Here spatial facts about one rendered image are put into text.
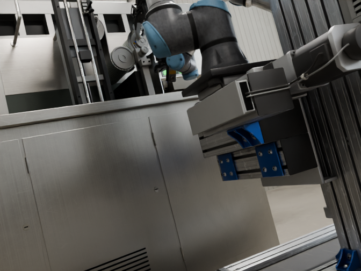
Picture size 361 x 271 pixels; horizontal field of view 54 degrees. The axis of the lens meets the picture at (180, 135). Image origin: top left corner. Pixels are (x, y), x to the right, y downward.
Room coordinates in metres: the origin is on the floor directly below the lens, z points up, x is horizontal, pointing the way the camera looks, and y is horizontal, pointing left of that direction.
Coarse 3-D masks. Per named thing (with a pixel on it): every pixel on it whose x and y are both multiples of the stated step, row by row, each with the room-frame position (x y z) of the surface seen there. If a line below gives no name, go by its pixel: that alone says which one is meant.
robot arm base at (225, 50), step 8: (216, 40) 1.00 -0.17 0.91; (224, 40) 1.00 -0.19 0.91; (232, 40) 1.01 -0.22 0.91; (200, 48) 1.04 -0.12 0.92; (208, 48) 1.01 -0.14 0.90; (216, 48) 1.00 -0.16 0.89; (224, 48) 1.00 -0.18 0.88; (232, 48) 1.00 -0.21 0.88; (240, 48) 1.04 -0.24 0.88; (208, 56) 1.01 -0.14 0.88; (216, 56) 1.00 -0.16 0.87; (224, 56) 0.99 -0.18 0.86; (232, 56) 0.99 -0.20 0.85; (240, 56) 1.00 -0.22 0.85; (208, 64) 1.01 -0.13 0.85; (216, 64) 1.00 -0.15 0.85; (224, 64) 0.98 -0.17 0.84; (232, 64) 0.98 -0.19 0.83; (240, 64) 0.99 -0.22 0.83
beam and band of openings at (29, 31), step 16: (0, 0) 1.77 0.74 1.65; (0, 16) 1.79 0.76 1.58; (16, 16) 1.81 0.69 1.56; (32, 16) 1.87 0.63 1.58; (48, 16) 1.89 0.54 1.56; (112, 16) 2.12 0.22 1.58; (128, 16) 2.17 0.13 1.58; (0, 32) 1.82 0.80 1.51; (32, 32) 1.91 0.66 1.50; (48, 32) 1.89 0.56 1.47; (112, 32) 2.15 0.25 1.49; (128, 32) 2.12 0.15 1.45
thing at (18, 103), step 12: (12, 96) 1.75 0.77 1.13; (24, 96) 1.78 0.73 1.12; (36, 96) 1.81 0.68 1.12; (48, 96) 1.84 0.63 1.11; (60, 96) 1.87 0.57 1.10; (96, 96) 1.97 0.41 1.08; (12, 108) 1.74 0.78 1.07; (24, 108) 1.77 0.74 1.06; (36, 108) 1.80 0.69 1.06; (48, 108) 1.83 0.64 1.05
